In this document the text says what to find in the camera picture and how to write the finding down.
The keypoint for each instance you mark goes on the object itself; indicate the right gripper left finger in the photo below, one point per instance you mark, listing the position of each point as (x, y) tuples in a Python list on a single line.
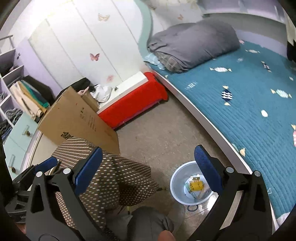
[(44, 219)]

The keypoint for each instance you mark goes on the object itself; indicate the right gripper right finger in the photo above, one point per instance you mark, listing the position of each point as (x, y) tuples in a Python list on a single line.
[(252, 219)]

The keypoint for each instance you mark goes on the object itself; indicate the trash inside bin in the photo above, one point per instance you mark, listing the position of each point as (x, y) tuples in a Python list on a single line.
[(196, 186)]

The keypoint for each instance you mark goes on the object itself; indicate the light blue trash bin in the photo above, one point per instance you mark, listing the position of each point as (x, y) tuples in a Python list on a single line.
[(177, 184)]

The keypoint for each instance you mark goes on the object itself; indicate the right hand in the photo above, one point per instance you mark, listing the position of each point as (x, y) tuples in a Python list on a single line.
[(166, 236)]

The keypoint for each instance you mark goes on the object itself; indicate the mint drawer cabinet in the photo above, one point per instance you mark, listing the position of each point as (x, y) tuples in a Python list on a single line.
[(18, 142)]

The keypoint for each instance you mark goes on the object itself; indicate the brown polka dot tablecloth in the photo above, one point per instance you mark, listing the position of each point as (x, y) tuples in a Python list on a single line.
[(117, 182)]

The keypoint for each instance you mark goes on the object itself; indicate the grey trouser leg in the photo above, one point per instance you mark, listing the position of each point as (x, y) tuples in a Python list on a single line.
[(145, 223)]

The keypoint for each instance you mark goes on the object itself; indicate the large cardboard box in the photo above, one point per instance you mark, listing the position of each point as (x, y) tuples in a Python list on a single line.
[(70, 116)]

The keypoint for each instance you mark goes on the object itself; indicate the bed with teal quilt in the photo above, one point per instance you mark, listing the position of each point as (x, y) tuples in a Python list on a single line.
[(245, 100)]

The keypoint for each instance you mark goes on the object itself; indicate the white plastic bag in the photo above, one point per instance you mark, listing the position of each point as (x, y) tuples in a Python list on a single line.
[(101, 93)]

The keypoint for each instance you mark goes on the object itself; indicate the red covered bench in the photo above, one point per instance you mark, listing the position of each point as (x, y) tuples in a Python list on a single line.
[(134, 103)]

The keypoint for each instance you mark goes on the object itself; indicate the folded grey duvet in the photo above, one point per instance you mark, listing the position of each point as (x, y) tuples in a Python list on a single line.
[(184, 46)]

